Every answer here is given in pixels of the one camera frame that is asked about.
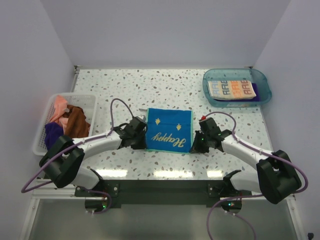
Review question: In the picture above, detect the teal translucent plastic bin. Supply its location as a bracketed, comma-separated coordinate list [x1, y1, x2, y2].
[202, 68, 272, 108]

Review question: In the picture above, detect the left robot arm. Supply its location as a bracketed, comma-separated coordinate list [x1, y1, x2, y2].
[39, 115, 147, 197]

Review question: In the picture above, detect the pink towel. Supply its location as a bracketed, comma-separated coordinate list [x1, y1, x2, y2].
[49, 95, 68, 132]

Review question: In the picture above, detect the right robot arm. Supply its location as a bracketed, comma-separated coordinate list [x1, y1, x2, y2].
[190, 117, 302, 204]

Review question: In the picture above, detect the colourful printed towel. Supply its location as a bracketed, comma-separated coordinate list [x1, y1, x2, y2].
[207, 79, 257, 101]

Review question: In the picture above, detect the yellow green patterned towel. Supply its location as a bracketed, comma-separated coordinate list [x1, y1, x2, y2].
[145, 108, 193, 154]

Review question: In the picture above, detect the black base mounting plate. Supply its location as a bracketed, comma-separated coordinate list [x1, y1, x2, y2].
[74, 179, 251, 210]

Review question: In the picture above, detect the purple towel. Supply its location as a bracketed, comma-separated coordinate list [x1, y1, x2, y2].
[44, 122, 64, 150]
[214, 83, 261, 102]

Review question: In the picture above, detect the white plastic laundry basket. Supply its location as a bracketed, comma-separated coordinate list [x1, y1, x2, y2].
[32, 92, 98, 156]

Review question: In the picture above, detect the brown towel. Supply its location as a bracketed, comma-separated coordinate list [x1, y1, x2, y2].
[62, 104, 91, 139]

